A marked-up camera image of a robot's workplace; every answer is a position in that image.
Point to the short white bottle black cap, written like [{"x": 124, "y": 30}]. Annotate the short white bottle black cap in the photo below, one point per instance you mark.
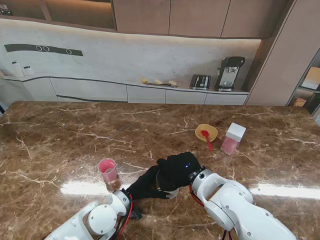
[{"x": 28, "y": 71}]

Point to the small dark shelf item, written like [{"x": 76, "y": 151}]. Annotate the small dark shelf item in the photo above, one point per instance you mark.
[{"x": 5, "y": 11}]

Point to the brown tall cabinet panel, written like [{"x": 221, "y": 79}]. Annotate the brown tall cabinet panel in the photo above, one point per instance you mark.
[{"x": 272, "y": 70}]

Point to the yellow fruit piece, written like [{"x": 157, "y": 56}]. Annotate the yellow fruit piece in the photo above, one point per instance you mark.
[
  {"x": 172, "y": 83},
  {"x": 144, "y": 80},
  {"x": 157, "y": 81}
]

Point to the white square container lid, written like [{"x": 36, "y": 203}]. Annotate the white square container lid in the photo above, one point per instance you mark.
[{"x": 236, "y": 130}]

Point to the clear airtight container white lid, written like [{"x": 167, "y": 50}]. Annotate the clear airtight container white lid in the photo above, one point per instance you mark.
[{"x": 232, "y": 140}]

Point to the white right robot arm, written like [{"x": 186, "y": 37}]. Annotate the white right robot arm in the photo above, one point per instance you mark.
[{"x": 240, "y": 207}]

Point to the tall white bottle black cap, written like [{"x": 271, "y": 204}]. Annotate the tall white bottle black cap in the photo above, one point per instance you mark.
[{"x": 16, "y": 70}]

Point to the beige cardboard box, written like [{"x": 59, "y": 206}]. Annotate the beige cardboard box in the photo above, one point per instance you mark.
[{"x": 312, "y": 78}]

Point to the black espresso machine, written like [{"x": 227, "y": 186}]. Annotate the black espresso machine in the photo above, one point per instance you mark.
[{"x": 230, "y": 72}]

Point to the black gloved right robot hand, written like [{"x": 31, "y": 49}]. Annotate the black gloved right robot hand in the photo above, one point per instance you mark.
[{"x": 177, "y": 172}]

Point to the black silver toaster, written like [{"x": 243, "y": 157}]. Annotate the black silver toaster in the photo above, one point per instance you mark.
[{"x": 200, "y": 82}]

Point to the dark serving board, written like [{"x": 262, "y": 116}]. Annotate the dark serving board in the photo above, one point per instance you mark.
[{"x": 162, "y": 85}]

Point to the black wall panel with rings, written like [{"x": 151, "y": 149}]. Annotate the black wall panel with rings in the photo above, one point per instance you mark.
[{"x": 25, "y": 48}]

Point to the white counter with drawers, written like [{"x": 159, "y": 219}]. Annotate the white counter with drawers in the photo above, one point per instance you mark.
[{"x": 100, "y": 91}]

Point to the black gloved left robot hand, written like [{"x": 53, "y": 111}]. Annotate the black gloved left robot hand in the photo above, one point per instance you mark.
[{"x": 145, "y": 187}]

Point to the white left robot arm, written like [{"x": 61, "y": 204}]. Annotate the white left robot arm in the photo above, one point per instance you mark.
[{"x": 92, "y": 220}]

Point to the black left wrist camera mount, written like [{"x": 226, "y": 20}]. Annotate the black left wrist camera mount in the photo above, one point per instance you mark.
[{"x": 137, "y": 213}]

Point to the orange printed box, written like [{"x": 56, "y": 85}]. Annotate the orange printed box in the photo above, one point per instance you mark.
[{"x": 299, "y": 102}]

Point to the clear grain jar with label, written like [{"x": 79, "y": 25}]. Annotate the clear grain jar with label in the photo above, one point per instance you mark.
[{"x": 172, "y": 193}]

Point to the red plastic scoop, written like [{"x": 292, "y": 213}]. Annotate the red plastic scoop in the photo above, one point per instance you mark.
[{"x": 207, "y": 140}]

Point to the yellow plastic bowl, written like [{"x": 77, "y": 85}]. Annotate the yellow plastic bowl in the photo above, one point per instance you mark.
[{"x": 211, "y": 130}]

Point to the pink plastic measuring cup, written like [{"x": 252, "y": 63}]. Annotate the pink plastic measuring cup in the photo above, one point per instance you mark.
[{"x": 108, "y": 172}]

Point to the brown wooden wall cabinets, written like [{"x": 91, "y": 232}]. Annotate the brown wooden wall cabinets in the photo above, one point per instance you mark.
[{"x": 195, "y": 17}]

